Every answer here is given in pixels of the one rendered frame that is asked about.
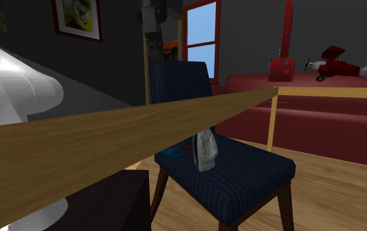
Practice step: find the dark blue upholstered chair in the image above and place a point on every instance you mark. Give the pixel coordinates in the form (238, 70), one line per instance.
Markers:
(240, 179)

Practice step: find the red framed wall picture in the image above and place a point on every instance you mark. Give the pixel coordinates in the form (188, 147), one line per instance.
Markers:
(77, 16)

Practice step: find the red framed window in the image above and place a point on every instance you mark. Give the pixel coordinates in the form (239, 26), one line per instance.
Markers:
(201, 32)

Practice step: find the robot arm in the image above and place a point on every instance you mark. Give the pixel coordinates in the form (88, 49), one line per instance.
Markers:
(4, 89)

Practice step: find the red low cabinet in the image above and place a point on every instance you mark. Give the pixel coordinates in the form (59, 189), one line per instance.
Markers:
(330, 128)

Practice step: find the tall red column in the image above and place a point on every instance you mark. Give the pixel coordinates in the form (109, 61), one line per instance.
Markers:
(287, 28)

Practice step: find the dark robot stand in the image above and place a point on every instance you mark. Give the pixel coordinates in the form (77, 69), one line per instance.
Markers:
(112, 204)

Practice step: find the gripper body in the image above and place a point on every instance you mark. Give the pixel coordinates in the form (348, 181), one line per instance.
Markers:
(155, 48)

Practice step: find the wooden table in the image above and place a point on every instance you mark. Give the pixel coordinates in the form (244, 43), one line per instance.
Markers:
(74, 144)

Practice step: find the silver clothes iron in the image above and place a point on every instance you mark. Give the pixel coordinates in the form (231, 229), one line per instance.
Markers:
(206, 150)

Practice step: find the blue and red tool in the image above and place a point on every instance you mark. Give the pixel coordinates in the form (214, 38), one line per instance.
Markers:
(172, 155)

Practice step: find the red box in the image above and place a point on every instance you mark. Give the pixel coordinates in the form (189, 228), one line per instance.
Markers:
(280, 69)

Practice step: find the red and white toy biplane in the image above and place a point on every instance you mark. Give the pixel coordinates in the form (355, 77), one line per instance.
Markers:
(336, 67)

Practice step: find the wooden shelf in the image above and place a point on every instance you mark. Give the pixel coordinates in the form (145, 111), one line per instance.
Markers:
(146, 83)

